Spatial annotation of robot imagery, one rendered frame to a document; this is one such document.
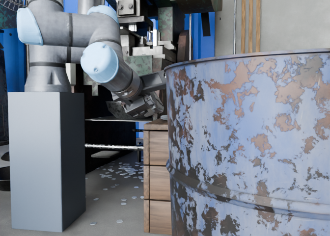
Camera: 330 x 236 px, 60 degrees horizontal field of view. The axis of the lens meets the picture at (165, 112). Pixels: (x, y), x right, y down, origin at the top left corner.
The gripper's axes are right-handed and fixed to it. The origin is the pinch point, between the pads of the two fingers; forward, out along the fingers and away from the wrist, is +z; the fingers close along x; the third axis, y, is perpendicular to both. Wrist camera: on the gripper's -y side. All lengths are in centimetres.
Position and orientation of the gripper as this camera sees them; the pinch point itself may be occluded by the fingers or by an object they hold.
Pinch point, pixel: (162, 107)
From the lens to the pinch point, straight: 90.1
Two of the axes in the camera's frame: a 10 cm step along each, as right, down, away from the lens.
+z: 3.4, 3.1, 8.9
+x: 3.2, 8.5, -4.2
